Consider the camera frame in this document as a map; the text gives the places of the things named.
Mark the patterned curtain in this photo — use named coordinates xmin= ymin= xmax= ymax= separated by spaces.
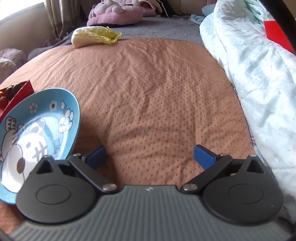
xmin=45 ymin=0 xmax=93 ymax=41

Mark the pink plush toy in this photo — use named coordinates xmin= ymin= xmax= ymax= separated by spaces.
xmin=87 ymin=0 xmax=144 ymax=26

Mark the blue cartoon plate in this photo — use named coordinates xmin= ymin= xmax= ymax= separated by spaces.
xmin=0 ymin=88 xmax=81 ymax=205

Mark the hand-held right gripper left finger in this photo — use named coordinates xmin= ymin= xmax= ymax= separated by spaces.
xmin=30 ymin=146 xmax=117 ymax=193

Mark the beige padded headboard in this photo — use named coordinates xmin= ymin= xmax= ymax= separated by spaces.
xmin=179 ymin=0 xmax=216 ymax=15

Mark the white polka-dot duvet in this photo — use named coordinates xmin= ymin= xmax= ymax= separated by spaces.
xmin=0 ymin=48 xmax=26 ymax=81

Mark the pink lace pillow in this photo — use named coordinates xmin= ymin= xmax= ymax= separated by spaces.
xmin=139 ymin=0 xmax=162 ymax=15

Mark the light blue cloth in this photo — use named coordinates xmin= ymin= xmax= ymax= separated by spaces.
xmin=190 ymin=14 xmax=208 ymax=25

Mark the black cloth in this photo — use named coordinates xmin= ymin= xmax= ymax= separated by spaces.
xmin=157 ymin=0 xmax=183 ymax=16

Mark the grey bed sheet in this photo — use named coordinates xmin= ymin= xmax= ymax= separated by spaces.
xmin=28 ymin=16 xmax=206 ymax=61

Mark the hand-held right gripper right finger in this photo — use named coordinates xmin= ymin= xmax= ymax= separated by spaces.
xmin=180 ymin=144 xmax=266 ymax=194

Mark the red box on quilt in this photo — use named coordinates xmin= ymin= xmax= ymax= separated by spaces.
xmin=264 ymin=20 xmax=295 ymax=54

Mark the napa cabbage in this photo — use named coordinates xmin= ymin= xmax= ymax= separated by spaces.
xmin=71 ymin=26 xmax=122 ymax=48

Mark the red box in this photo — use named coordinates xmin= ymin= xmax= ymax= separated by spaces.
xmin=0 ymin=80 xmax=35 ymax=121
xmin=264 ymin=20 xmax=295 ymax=54

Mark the white quilt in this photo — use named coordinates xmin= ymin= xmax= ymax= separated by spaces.
xmin=199 ymin=0 xmax=296 ymax=204

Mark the orange dotted blanket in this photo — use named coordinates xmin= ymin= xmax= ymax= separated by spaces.
xmin=0 ymin=38 xmax=257 ymax=234

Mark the black cable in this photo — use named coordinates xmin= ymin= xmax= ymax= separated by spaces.
xmin=266 ymin=0 xmax=296 ymax=50

